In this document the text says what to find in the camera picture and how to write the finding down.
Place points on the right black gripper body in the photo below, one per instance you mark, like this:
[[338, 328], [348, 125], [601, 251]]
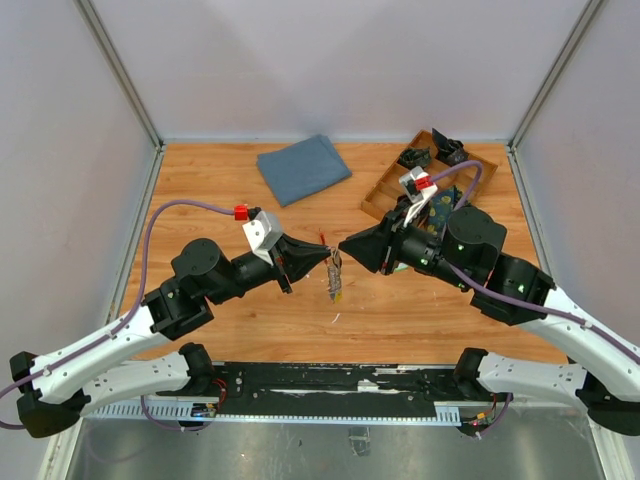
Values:
[[400, 223]]

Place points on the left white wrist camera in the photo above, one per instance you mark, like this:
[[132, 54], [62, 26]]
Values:
[[262, 234]]

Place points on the dark navy rolled tie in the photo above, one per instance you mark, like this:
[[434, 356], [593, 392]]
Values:
[[449, 151]]

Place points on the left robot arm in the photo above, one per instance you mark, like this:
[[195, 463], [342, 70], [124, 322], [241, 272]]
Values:
[[59, 388]]

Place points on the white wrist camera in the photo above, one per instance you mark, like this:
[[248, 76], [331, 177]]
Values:
[[419, 189], [262, 234]]

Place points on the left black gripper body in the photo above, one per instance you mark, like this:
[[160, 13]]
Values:
[[279, 269]]

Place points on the dark green rolled tie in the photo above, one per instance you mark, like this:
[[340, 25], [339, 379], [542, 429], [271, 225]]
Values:
[[415, 157]]

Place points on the folded blue cloth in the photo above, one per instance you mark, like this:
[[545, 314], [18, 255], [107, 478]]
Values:
[[302, 169]]

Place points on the metal key organizer red handle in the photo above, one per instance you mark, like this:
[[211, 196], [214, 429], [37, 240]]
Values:
[[333, 265]]

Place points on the blue yellow floral tie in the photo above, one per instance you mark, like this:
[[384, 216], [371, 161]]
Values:
[[438, 210]]

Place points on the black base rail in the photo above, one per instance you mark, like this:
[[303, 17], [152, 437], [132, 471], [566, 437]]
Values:
[[350, 391]]

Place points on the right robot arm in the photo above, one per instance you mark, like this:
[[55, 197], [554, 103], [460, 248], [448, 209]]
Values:
[[602, 376]]

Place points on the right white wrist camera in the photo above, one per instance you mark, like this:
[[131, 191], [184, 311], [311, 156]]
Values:
[[419, 189]]

